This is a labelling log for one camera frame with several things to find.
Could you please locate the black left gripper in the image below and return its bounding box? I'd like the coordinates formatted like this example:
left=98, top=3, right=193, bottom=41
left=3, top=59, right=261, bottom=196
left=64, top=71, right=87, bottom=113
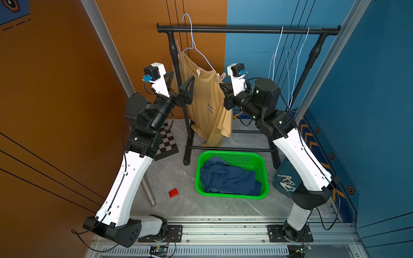
left=148, top=76, right=190, bottom=135

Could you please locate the pink clothespin front tan shirt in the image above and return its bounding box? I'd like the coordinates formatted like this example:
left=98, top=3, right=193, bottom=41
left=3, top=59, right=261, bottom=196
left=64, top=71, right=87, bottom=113
left=217, top=72, right=227, bottom=83

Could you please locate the pink clothespin tan shirt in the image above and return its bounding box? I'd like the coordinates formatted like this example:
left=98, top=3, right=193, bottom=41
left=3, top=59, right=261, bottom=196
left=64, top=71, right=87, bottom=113
left=217, top=72, right=227, bottom=83
left=175, top=39, right=182, bottom=56

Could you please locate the tan yellow t-shirt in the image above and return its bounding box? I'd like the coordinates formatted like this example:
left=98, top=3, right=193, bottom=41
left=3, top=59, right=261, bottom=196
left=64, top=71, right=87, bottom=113
left=179, top=53, right=232, bottom=147

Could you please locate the white wire hanger tan shirt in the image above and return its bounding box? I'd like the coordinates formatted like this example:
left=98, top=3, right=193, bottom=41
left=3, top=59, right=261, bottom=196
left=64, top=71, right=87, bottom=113
left=182, top=13, right=215, bottom=71

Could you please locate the white wire hanger navy shirt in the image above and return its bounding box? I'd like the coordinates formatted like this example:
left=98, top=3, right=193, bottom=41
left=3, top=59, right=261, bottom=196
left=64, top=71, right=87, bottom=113
left=268, top=27, right=284, bottom=81

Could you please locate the navy printed t-shirt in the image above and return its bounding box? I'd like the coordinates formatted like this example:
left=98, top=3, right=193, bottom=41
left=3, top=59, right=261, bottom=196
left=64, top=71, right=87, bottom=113
left=200, top=157, right=262, bottom=196

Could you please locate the yellow clothespin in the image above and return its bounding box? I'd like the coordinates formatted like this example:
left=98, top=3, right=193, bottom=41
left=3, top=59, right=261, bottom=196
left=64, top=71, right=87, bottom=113
left=278, top=175, right=291, bottom=182

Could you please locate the white clothespin navy shirt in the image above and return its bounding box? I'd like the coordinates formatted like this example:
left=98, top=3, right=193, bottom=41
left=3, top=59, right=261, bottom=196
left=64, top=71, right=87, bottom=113
left=280, top=182, right=296, bottom=192

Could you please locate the light blue wire hanger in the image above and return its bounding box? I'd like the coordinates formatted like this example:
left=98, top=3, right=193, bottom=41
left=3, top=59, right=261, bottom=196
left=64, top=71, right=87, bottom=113
left=286, top=27, right=310, bottom=111

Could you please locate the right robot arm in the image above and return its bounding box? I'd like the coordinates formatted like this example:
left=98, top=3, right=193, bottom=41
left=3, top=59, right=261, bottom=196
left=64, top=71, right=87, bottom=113
left=219, top=78, right=338, bottom=242

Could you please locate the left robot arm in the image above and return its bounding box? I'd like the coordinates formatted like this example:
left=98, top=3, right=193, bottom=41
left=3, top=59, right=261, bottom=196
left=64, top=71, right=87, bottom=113
left=83, top=76, right=195, bottom=248

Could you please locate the pink clothespin rear tan shirt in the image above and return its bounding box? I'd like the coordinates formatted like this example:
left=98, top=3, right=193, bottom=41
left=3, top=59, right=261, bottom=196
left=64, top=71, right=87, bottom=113
left=175, top=39, right=182, bottom=56

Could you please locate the checkered chess board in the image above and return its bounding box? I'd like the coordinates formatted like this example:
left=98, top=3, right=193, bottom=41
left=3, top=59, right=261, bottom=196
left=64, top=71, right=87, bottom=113
left=154, top=122, right=179, bottom=161

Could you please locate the green plastic basket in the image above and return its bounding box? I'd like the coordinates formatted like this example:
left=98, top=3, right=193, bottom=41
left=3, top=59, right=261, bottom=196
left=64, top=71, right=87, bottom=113
left=195, top=150, right=270, bottom=200

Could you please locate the black clothes rack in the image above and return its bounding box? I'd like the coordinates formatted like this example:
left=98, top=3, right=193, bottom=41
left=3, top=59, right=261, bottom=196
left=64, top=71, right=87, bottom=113
left=156, top=23, right=342, bottom=170

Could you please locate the red toy block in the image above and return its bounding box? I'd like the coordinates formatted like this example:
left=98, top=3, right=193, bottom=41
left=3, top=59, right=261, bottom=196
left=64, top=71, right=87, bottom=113
left=168, top=188, right=179, bottom=198

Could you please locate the silver metal cylinder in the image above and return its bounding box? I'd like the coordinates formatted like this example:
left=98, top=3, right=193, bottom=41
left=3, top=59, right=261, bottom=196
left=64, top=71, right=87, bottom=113
left=141, top=176, right=157, bottom=206

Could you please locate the green circuit board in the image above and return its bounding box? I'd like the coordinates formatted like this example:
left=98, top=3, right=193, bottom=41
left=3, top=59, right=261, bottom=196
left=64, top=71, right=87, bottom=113
left=148, top=245, right=169, bottom=258

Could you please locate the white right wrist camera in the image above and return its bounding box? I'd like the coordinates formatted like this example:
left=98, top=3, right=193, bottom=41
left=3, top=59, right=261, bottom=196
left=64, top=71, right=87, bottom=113
left=227, top=63, right=250, bottom=97

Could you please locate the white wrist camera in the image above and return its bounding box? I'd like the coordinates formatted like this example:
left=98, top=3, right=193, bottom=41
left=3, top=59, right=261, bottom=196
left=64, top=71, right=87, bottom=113
left=227, top=63, right=250, bottom=97
left=143, top=62, right=170, bottom=98

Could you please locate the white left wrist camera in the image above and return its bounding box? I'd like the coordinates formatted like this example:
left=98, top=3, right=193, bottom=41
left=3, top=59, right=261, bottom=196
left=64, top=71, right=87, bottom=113
left=143, top=62, right=170, bottom=98

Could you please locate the aluminium corner post left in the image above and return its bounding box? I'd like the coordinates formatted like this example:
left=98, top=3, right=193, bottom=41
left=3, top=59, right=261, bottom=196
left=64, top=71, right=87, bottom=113
left=81, top=0, right=136, bottom=97

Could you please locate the aluminium corner post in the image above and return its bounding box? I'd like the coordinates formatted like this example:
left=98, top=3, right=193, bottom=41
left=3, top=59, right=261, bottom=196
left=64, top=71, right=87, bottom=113
left=294, top=0, right=371, bottom=124
left=81, top=0, right=136, bottom=97

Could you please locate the aluminium corner post right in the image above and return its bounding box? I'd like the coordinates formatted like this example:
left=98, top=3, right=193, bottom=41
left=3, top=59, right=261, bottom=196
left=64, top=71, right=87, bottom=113
left=294, top=0, right=371, bottom=124

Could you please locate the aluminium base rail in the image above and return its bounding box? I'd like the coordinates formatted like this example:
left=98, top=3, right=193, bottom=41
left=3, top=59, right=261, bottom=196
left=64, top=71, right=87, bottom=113
left=86, top=216, right=369, bottom=258

